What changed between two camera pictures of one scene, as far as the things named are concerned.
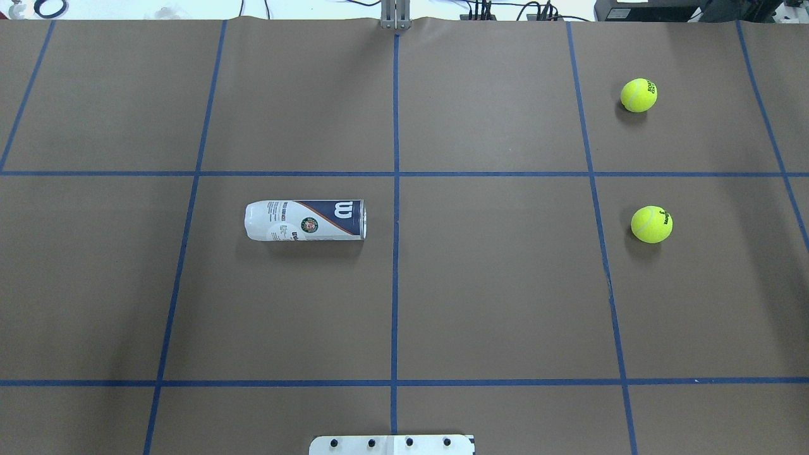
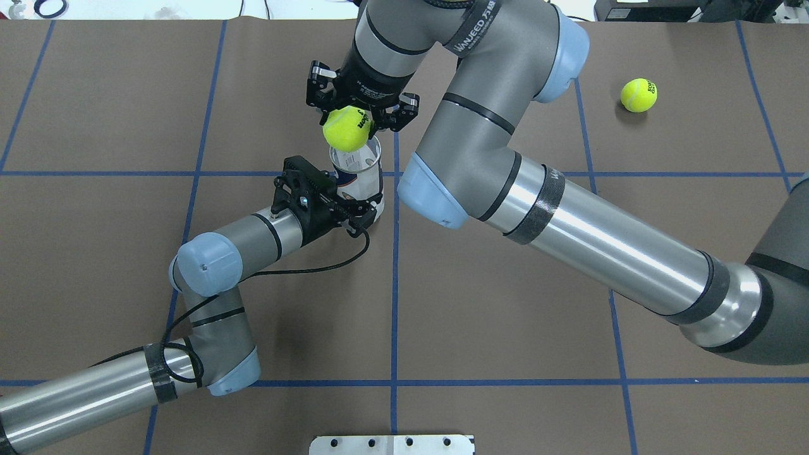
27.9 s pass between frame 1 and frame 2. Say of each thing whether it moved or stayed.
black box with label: stayed
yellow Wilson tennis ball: moved
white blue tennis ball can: moved
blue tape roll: stayed
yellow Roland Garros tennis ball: stayed
